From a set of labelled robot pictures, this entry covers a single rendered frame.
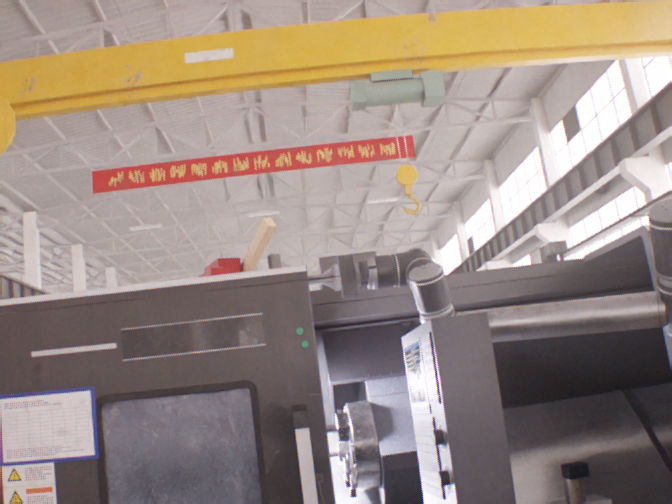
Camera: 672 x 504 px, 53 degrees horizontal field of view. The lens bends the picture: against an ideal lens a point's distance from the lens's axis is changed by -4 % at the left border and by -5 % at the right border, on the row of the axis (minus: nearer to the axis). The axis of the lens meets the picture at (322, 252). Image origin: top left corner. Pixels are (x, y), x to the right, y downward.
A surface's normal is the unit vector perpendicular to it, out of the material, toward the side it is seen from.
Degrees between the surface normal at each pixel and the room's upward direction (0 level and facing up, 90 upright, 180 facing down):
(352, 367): 45
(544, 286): 90
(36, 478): 87
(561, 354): 109
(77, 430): 87
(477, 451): 88
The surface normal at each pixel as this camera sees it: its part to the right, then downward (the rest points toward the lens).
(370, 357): -0.07, -0.83
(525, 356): 0.07, 0.13
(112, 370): 0.02, -0.25
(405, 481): 0.10, 0.51
